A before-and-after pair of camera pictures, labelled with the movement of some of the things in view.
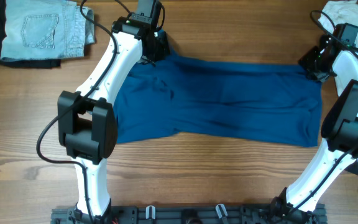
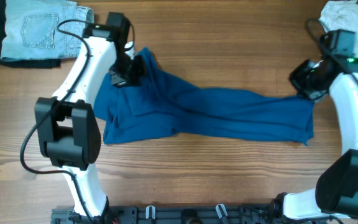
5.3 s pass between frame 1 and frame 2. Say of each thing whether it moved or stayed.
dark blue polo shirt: moved
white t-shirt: stayed
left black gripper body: moved
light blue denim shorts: stayed
